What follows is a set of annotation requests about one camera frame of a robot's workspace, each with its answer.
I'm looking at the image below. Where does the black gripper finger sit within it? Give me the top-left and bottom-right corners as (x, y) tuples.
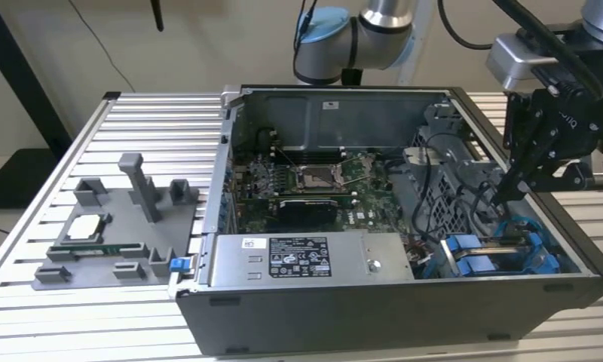
(527, 160), (603, 193)
(495, 89), (559, 207)

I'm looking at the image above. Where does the blue disk wire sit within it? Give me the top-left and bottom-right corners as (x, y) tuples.
(495, 211), (544, 244)

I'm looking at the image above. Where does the black disk wire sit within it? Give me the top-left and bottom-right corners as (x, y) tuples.
(413, 131), (504, 238)

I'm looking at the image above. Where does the hard disk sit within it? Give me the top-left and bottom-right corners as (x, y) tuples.
(445, 232), (548, 261)

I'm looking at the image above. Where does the grey metal disk bay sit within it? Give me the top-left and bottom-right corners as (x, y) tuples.
(401, 101), (584, 280)

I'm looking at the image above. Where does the black RAM slot bank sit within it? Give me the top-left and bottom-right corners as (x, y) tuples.
(279, 147), (343, 158)

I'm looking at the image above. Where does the metal socket cover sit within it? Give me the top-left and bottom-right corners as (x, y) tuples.
(341, 156), (377, 183)

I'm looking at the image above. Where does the green motherboard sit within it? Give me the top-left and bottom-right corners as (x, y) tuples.
(225, 150), (413, 237)

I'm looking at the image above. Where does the CPU socket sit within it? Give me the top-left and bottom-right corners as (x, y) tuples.
(293, 164), (346, 189)

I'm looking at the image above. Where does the black graphics card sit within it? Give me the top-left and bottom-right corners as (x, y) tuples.
(269, 195), (341, 231)

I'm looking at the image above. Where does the thin metal locking lever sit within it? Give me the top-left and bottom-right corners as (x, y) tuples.
(274, 146), (298, 169)

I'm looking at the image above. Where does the open dark grey PC case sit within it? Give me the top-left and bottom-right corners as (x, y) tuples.
(167, 84), (603, 357)

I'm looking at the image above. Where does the silver power supply unit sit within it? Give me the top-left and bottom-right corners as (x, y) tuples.
(207, 232), (417, 284)

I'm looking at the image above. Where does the black antenna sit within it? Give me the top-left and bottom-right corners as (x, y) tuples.
(149, 0), (166, 31)

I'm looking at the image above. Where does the grey parts rack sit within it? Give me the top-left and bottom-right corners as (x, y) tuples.
(32, 152), (202, 291)

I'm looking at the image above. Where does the green RAM stick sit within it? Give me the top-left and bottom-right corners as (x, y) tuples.
(52, 243), (145, 254)

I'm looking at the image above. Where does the silver CPU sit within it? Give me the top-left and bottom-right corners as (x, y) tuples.
(68, 216), (106, 241)

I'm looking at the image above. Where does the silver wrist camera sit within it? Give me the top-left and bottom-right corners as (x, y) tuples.
(484, 32), (564, 91)

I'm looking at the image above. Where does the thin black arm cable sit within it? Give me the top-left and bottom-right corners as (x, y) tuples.
(294, 0), (318, 48)

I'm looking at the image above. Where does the thin black wall cable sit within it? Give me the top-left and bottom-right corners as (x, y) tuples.
(69, 0), (137, 91)

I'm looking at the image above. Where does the dark upright post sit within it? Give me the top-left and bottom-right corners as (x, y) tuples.
(0, 0), (74, 152)

